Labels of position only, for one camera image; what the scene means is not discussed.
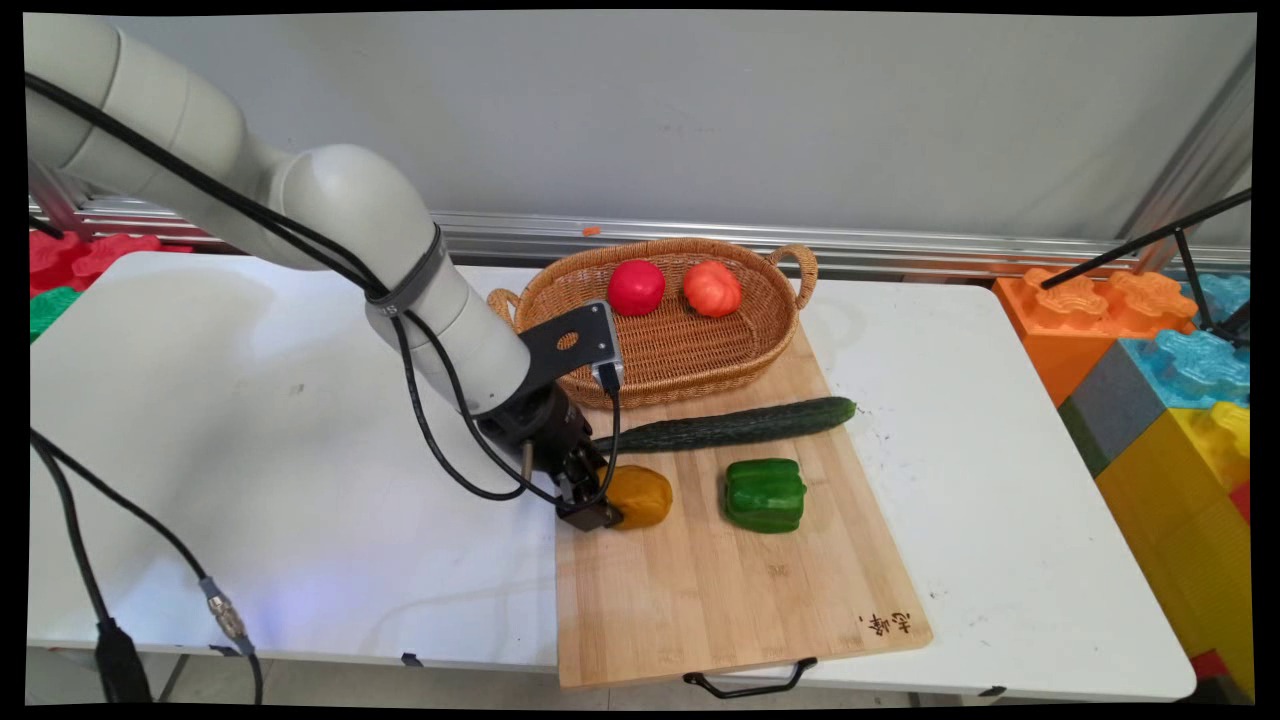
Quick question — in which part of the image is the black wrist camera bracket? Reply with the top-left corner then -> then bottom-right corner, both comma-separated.
518,300 -> 619,397

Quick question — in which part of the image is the red foam block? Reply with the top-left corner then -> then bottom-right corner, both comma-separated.
28,230 -> 193,297

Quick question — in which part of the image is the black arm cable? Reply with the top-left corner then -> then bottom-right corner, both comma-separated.
22,72 -> 623,504

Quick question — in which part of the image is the black tripod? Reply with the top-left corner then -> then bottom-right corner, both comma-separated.
1040,188 -> 1254,347

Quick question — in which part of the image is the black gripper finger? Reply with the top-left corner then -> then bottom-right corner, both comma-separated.
565,445 -> 609,498
555,478 -> 623,532

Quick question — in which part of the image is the blue and grey foam block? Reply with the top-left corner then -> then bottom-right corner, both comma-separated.
1058,330 -> 1251,478

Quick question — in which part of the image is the orange ribbed tomato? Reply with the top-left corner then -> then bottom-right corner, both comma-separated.
682,261 -> 743,319

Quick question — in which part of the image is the dark green cucumber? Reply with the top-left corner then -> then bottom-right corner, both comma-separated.
590,396 -> 858,456

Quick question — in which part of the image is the woven wicker basket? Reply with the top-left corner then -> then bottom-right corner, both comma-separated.
487,237 -> 819,411

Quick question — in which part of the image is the green foam block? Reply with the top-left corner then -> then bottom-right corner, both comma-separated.
28,286 -> 83,343

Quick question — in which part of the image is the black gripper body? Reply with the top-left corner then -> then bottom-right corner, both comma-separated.
478,383 -> 597,477

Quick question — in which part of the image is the bamboo cutting board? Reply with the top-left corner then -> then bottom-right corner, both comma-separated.
553,320 -> 934,691

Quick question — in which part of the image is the orange foam block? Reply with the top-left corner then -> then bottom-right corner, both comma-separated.
993,267 -> 1198,407

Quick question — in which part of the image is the aluminium wall rail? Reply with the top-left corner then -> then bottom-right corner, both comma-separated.
30,195 -> 1251,283

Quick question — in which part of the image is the yellow foam block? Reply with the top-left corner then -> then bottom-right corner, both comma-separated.
1095,400 -> 1256,698

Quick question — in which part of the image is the green bell pepper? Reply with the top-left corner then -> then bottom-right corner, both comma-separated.
723,458 -> 807,534

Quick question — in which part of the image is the black metal board handle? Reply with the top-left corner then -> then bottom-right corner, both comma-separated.
683,657 -> 819,699

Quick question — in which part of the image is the black cable with metal connector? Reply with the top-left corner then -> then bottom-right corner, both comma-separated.
30,430 -> 265,706

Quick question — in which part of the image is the yellow bell pepper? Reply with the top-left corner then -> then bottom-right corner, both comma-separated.
598,464 -> 674,530

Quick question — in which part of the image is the aluminium frame post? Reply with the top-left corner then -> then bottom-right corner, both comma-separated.
1115,48 -> 1257,273

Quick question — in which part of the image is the red tomato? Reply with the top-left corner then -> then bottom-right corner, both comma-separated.
606,259 -> 667,317

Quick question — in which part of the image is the thick black cable with plug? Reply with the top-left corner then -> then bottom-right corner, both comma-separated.
30,440 -> 153,705

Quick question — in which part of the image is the grey cable strap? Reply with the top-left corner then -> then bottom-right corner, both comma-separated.
364,224 -> 447,307

